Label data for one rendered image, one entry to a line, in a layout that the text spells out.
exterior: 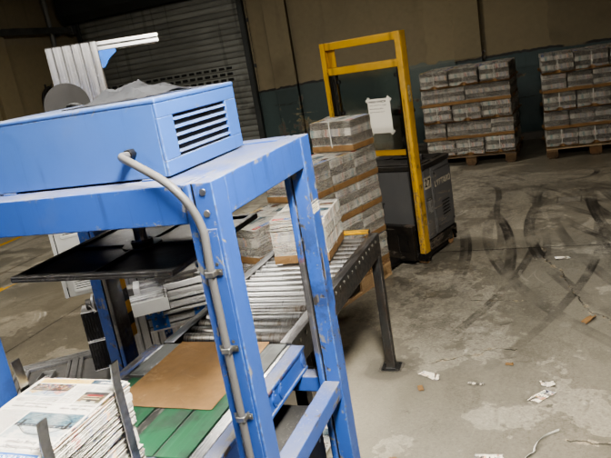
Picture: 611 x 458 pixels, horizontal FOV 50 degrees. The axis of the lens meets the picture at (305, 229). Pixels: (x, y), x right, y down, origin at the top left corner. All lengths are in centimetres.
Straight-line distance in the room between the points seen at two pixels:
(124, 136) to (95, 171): 14
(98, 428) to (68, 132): 76
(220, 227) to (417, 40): 930
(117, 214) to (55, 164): 30
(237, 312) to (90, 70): 220
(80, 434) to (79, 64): 227
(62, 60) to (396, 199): 303
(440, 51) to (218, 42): 376
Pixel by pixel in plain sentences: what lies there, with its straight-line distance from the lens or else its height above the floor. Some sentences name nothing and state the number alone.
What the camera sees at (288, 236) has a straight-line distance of 324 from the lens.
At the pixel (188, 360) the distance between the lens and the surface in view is 246.
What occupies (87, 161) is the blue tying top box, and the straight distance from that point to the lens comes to 184.
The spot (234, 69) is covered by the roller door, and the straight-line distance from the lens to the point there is 1164.
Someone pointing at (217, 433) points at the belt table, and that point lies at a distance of 199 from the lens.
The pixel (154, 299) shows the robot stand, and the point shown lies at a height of 73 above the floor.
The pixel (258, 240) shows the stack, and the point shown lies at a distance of 400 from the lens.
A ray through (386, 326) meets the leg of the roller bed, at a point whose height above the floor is 26.
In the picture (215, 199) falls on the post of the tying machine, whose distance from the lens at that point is 153.
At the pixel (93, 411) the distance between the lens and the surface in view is 171.
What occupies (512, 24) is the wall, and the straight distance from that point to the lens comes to 1053.
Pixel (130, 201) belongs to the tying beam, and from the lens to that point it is 165.
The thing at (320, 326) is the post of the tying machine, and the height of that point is 90.
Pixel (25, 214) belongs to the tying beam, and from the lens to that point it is 187.
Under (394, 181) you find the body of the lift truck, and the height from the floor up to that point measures 67.
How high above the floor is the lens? 179
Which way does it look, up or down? 15 degrees down
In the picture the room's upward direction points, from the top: 10 degrees counter-clockwise
